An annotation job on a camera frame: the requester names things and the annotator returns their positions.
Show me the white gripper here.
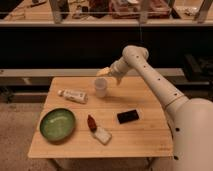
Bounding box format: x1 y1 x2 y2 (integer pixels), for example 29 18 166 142
97 61 123 85

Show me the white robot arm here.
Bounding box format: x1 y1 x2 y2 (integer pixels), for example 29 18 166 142
97 45 213 171

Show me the green ceramic bowl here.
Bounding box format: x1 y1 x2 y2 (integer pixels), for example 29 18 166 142
39 108 76 142

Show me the white tube bottle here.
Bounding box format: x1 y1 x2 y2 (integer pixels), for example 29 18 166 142
58 89 88 104

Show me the black rectangular block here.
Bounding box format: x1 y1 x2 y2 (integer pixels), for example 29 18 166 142
117 110 139 124

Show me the wooden table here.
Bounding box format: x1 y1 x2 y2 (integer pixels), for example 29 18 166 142
28 77 173 158

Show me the red tray on shelf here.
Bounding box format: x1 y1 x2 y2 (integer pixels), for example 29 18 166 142
109 0 171 19

